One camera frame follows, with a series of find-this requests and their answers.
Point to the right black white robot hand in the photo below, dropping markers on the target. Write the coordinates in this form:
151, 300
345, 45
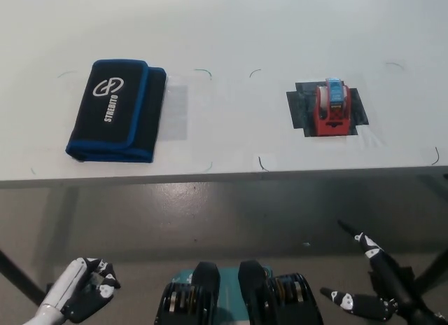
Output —
388, 269

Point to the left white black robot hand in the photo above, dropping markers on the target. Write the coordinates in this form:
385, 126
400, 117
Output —
70, 283

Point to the red tape dispenser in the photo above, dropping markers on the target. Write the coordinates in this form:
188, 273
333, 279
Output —
332, 120

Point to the black tape patch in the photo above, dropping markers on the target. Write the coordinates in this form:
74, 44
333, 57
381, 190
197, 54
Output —
301, 108

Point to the black table leg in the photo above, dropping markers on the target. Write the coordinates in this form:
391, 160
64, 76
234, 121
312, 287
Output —
432, 258
21, 274

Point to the black teal robot torso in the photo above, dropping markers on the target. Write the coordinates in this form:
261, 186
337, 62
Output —
252, 290

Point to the black pouch with blue trim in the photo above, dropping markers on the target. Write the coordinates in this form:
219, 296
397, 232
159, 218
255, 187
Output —
112, 115

